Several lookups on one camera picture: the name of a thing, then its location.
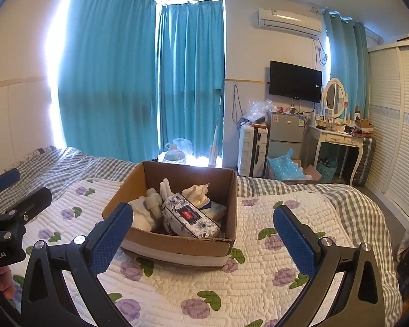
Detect wide teal curtain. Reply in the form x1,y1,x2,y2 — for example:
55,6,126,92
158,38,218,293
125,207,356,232
56,0,162,162

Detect white slatted wardrobe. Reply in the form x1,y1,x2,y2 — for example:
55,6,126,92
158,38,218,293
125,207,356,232
366,39,409,229

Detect flat cardboard box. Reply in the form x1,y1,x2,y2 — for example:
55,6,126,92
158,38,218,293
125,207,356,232
293,158,323,181

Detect white dressing table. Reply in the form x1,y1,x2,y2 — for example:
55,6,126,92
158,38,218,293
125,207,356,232
308,123,365,186

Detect white striped cloth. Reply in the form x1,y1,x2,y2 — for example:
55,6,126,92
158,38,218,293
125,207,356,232
128,196,161,232

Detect blue bag of bottles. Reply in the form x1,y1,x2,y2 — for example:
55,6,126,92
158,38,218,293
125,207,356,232
266,148,314,181

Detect black hanging cable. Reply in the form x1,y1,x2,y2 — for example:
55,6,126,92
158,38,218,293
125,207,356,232
232,83,242,123

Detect cream cloth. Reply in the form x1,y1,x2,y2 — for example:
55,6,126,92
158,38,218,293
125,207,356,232
181,183,212,208

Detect black wall television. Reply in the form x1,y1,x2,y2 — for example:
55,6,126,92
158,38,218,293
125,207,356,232
269,60,323,103

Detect person's left hand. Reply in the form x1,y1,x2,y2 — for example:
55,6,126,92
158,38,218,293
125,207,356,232
0,265,17,301

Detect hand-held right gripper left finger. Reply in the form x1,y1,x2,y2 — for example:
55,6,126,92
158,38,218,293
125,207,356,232
20,202,134,327

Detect white sock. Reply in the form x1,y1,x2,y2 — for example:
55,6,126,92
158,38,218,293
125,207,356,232
160,178,174,201

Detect dark grey suitcase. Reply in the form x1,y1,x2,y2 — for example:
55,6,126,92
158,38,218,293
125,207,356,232
354,136,376,188

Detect clear plastic bag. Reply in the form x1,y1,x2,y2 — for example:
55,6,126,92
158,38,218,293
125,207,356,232
243,99,273,123

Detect grey checked bed sheet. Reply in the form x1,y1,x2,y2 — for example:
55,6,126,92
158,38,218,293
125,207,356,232
0,146,401,253

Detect teal storage basket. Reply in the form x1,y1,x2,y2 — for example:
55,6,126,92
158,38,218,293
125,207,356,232
316,158,338,183

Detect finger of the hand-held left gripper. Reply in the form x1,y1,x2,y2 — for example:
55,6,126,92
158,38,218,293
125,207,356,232
0,187,53,223
0,168,22,198

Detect large water bottle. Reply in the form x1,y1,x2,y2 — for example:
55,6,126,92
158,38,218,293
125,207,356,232
162,145,188,164

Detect silver small fridge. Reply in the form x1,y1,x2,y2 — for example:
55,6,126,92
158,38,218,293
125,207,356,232
267,111,309,164

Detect white socks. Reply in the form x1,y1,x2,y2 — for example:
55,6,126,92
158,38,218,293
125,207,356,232
146,188,164,219

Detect white air conditioner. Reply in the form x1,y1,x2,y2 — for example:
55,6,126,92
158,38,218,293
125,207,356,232
257,7,323,37

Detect floral soft tissue pack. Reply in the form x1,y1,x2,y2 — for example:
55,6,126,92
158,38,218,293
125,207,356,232
161,192,222,239

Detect brown cardboard box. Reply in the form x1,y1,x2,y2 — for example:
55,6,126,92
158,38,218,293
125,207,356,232
102,161,238,268

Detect white suitcase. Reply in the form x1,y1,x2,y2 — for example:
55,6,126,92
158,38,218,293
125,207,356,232
238,124,270,178

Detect white oval mirror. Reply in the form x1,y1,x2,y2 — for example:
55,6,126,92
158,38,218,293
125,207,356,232
322,78,348,116

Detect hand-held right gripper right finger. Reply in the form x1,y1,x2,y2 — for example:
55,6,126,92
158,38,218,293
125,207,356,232
273,205,386,327

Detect small brown box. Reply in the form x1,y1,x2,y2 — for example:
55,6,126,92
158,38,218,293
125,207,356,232
354,117,374,133

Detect white mop pole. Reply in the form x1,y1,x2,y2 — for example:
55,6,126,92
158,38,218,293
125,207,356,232
206,80,224,167

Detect narrow teal curtain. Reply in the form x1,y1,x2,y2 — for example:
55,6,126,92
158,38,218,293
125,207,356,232
324,8,370,116

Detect teal window curtain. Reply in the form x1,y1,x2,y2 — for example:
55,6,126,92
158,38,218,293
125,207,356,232
157,0,225,159

